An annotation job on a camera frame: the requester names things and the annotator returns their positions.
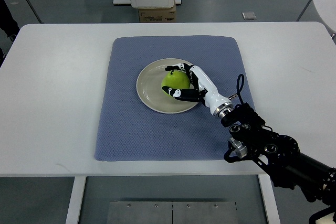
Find green pear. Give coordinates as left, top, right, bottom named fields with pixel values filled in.
left=161, top=70, right=191, bottom=98

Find left white table leg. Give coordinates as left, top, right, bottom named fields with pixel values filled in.
left=65, top=176, right=86, bottom=224

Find grey floor outlet plate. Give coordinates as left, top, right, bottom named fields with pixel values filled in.
left=242, top=11, right=257, bottom=20

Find white table leg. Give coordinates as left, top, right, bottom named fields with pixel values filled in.
left=258, top=174, right=280, bottom=224
left=65, top=176, right=86, bottom=224

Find cream ceramic plate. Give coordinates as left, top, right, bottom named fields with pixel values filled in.
left=136, top=58, right=197, bottom=114

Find person in dark clothes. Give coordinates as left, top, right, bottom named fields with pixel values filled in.
left=0, top=0, right=21, bottom=67

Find right white table leg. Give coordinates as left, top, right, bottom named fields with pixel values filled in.
left=258, top=174, right=280, bottom=224

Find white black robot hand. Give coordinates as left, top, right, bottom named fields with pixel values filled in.
left=162, top=62, right=234, bottom=119

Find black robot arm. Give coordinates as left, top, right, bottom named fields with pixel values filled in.
left=221, top=101, right=335, bottom=223

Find blue textured cloth mat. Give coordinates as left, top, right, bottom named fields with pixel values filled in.
left=94, top=35, right=245, bottom=161

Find cardboard box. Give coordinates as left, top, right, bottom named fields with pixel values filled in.
left=138, top=5, right=176, bottom=23

